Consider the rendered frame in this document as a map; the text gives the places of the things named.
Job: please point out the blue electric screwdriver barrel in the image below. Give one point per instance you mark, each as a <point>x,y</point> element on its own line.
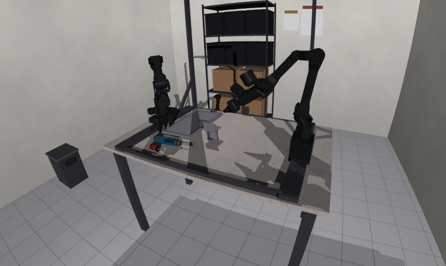
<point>168,141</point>

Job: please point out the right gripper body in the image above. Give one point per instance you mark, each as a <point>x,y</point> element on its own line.
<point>156,119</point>

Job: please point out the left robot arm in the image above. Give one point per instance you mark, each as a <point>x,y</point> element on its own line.
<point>263,85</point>

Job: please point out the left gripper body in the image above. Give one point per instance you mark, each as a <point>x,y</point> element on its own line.
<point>243,99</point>

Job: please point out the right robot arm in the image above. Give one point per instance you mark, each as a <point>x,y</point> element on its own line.
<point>160,84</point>

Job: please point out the red screwdriver handle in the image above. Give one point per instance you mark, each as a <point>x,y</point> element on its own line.
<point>155,147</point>

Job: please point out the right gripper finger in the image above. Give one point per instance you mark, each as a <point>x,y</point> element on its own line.
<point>171,119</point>
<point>159,127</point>

